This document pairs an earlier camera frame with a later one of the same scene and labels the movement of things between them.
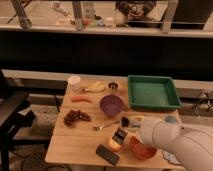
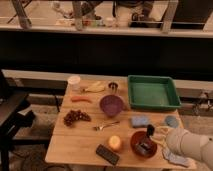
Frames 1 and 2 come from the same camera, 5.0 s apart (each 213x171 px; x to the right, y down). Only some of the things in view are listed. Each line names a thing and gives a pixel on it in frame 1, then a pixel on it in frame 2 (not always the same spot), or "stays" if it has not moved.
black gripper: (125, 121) -> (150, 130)
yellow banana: (95, 87) stays
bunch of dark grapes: (73, 115) stays
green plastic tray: (152, 92) stays
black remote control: (107, 154) stays
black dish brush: (119, 135) -> (143, 147)
